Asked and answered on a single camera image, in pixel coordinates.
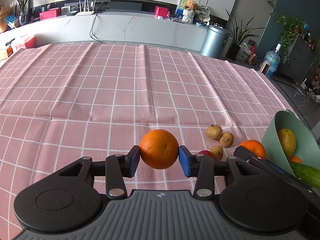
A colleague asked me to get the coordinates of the brown longan far left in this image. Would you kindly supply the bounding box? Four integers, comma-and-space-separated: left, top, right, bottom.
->
206, 125, 222, 140

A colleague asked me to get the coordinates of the potted long-leaf plant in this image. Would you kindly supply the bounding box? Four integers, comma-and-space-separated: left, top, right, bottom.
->
226, 10, 265, 61

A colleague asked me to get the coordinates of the black power cable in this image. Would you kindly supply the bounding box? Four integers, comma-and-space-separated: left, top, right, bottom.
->
89, 2, 108, 45

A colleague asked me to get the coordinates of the large yellow-green pear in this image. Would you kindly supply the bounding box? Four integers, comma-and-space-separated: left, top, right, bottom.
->
277, 128, 297, 159

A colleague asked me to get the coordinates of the orange the camera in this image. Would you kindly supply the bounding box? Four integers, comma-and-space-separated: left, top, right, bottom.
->
289, 157, 303, 164

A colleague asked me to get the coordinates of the brown longan near tomato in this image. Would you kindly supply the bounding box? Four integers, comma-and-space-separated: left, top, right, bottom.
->
209, 145, 223, 161

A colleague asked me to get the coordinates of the green cucumber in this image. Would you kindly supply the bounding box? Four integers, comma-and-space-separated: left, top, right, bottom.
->
289, 161, 320, 189

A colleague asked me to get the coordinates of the large orange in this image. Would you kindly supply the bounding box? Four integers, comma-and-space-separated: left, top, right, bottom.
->
140, 129, 179, 170

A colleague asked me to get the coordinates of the blue water jug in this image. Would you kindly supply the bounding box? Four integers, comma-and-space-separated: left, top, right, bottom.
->
264, 44, 281, 78

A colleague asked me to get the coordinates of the green colander bowl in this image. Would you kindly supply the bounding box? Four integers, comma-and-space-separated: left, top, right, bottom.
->
261, 109, 319, 176

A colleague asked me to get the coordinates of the small potted green plant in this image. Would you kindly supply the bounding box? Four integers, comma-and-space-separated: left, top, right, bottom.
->
10, 0, 41, 26

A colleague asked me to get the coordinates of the white plastic bag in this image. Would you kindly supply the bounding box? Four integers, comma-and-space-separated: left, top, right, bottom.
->
236, 42, 252, 61

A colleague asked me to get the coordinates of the trailing ivy plant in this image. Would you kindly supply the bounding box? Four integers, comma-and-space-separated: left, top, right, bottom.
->
273, 12, 304, 56

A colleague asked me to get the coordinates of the pink box on cabinet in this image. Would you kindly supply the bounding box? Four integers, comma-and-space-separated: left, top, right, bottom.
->
40, 8, 61, 20

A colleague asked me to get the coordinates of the pink checkered tablecloth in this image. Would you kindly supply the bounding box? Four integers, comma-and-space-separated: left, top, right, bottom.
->
1, 43, 290, 239

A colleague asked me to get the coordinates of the silver trash can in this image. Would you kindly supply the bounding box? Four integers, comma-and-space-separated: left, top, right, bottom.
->
200, 25, 230, 58

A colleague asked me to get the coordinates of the orange gourd vase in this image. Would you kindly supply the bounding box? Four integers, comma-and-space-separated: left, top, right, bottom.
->
0, 7, 12, 33

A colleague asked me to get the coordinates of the pink small heater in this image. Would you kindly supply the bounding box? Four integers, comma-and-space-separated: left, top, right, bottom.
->
259, 60, 271, 76

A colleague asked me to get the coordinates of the dark grey sideboard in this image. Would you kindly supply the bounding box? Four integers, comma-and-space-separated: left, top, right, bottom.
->
278, 36, 315, 83

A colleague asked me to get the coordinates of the white wifi router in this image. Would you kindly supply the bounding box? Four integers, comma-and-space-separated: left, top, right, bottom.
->
76, 0, 96, 16

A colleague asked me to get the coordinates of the brown longan far right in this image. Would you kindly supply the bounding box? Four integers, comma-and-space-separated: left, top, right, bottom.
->
219, 132, 234, 148

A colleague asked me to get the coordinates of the white marble tv cabinet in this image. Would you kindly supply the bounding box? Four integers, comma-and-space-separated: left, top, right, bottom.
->
1, 11, 207, 51

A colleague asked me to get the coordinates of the red cherry tomato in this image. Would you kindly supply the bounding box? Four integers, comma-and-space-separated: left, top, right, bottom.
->
197, 150, 213, 157

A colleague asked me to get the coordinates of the red box on cabinet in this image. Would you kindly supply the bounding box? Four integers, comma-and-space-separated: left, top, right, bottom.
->
154, 6, 170, 19

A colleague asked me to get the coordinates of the orange on right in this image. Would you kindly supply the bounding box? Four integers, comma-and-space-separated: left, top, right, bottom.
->
240, 140, 266, 159

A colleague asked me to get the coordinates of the teddy bear in pot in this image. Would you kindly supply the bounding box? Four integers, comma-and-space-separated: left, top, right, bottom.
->
182, 0, 199, 24

